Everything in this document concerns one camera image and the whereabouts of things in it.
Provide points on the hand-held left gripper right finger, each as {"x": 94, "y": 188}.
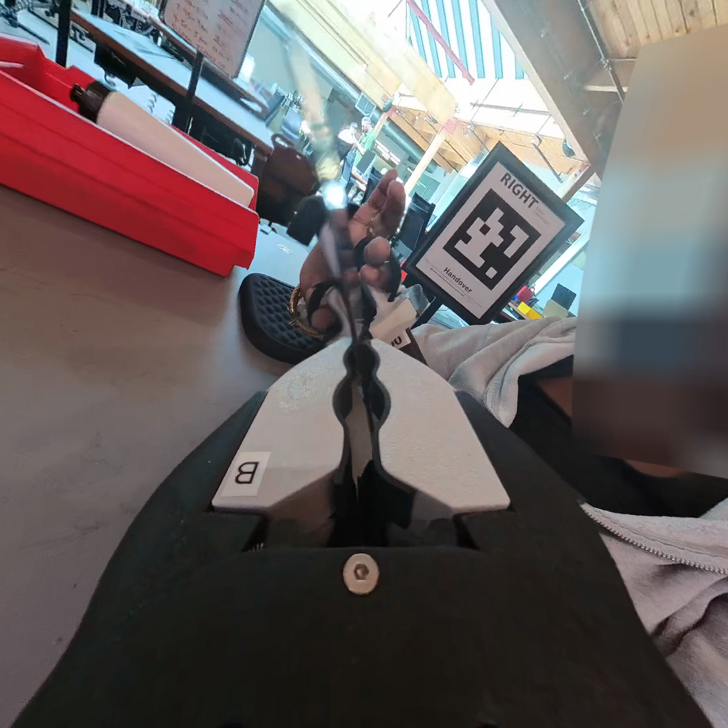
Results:
{"x": 438, "y": 449}

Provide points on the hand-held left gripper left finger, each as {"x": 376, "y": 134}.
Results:
{"x": 296, "y": 438}

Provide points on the thin dark shiny metal plate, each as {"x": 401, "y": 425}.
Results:
{"x": 335, "y": 244}

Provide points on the red plastic bin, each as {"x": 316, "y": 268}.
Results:
{"x": 114, "y": 187}

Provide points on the person's right forearm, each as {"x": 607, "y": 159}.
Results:
{"x": 495, "y": 364}

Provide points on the person's right hand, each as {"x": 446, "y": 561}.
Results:
{"x": 375, "y": 210}

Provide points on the black perforated armrest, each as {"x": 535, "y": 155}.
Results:
{"x": 267, "y": 318}

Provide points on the framed marker sign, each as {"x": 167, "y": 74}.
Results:
{"x": 489, "y": 233}

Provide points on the person's black shirt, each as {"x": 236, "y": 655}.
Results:
{"x": 597, "y": 489}

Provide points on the brown chair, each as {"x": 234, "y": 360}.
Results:
{"x": 290, "y": 165}

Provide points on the white bottle black cap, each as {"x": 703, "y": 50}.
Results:
{"x": 170, "y": 148}

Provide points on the person's grey hooded jacket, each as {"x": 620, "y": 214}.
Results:
{"x": 682, "y": 597}

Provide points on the handwritten whiteboard on stand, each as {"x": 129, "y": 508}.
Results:
{"x": 216, "y": 28}

